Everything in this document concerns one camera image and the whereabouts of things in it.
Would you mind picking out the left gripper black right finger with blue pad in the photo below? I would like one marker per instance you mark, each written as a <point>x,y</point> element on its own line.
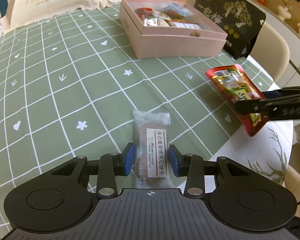
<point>190,166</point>

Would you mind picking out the pink cardboard box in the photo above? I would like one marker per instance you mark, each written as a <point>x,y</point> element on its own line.
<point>151,42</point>

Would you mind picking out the black plum snack bag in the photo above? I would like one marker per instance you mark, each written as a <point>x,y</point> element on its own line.
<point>241,20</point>

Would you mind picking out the red yellow shiny snack packet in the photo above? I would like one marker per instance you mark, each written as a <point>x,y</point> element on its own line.
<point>234,83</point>

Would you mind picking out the white leaf pattern placemat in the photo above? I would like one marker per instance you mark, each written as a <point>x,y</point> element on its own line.
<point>267,152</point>

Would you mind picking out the green checked tablecloth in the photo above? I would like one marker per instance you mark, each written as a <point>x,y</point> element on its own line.
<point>69,86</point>

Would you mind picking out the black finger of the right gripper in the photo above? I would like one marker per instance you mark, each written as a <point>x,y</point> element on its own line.
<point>280,104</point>

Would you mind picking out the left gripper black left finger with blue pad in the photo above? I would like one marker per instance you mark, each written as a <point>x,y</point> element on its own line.
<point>110,166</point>

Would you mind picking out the white red packet in box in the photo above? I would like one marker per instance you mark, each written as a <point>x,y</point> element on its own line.
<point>185,25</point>

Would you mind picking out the clear biscuit packet white label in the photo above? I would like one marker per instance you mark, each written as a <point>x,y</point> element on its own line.
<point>151,169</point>

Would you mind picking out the cream chair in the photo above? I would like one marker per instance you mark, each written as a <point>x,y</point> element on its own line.
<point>292,182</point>
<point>271,51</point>

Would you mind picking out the white deer figurine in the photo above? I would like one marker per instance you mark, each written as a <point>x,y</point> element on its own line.
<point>283,11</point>

